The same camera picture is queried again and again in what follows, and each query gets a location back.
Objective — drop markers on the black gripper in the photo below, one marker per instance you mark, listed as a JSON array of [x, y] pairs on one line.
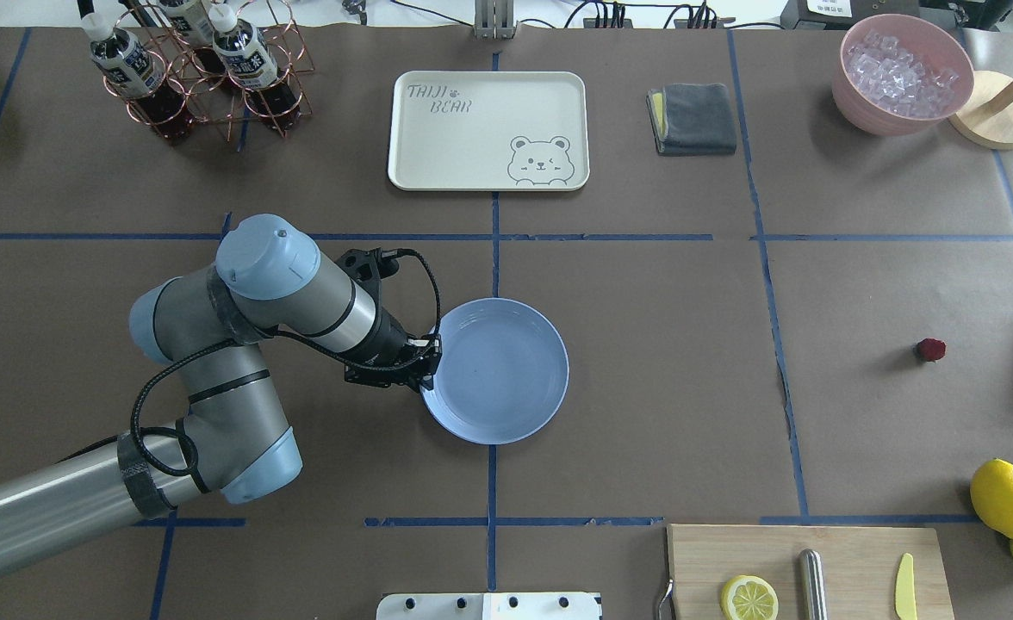
[[388, 337]]

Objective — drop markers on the blue plate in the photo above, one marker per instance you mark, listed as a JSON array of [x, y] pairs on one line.
[[503, 373]]

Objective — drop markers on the red strawberry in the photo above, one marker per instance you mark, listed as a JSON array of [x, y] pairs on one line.
[[930, 350]]

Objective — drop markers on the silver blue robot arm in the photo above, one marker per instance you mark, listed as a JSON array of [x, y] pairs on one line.
[[211, 419]]

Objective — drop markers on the cream bear tray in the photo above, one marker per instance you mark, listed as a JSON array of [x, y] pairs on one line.
[[489, 131]]

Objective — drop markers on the grey folded cloth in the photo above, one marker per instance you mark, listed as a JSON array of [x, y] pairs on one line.
[[692, 120]]

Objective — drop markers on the dark drink bottle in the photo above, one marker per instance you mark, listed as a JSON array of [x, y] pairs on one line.
[[135, 75], [189, 20], [244, 52]]

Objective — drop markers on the lemon half slice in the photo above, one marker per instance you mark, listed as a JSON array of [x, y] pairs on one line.
[[747, 596]]

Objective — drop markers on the wooden cutting board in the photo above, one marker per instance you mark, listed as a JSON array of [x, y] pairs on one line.
[[860, 566]]

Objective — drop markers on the yellow plastic knife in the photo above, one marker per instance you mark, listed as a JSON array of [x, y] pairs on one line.
[[904, 597]]

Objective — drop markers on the pink bowl with ice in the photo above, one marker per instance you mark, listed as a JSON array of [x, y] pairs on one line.
[[898, 74]]

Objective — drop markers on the yellow lemon upper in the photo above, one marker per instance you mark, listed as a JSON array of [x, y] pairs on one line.
[[991, 494]]

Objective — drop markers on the wooden round stand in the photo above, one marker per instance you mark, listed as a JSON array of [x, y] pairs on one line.
[[986, 118]]

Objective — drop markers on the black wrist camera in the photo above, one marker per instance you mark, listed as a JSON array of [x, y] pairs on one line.
[[369, 266]]

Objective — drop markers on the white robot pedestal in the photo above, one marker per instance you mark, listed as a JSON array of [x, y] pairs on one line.
[[491, 605]]

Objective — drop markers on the copper wire bottle rack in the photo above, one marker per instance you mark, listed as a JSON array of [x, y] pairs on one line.
[[216, 104]]

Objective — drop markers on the knife with metal handle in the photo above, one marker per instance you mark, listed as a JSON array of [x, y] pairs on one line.
[[811, 568]]

